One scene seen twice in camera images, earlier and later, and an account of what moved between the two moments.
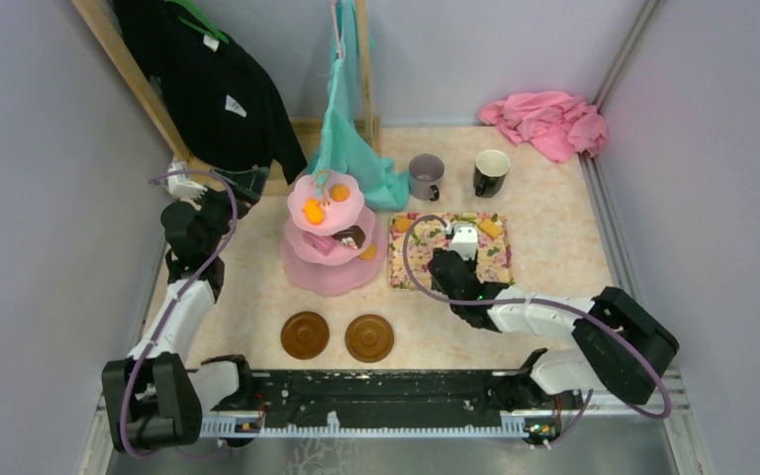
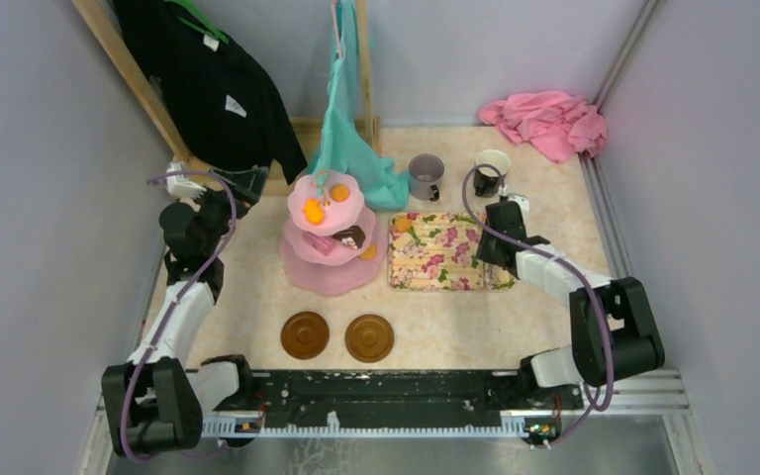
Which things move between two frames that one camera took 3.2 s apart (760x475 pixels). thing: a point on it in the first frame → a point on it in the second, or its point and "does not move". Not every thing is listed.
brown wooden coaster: [369, 337] does not move
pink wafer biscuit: [324, 243] does not move
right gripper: [472, 264] → [484, 252]
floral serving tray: [414, 237] does not move
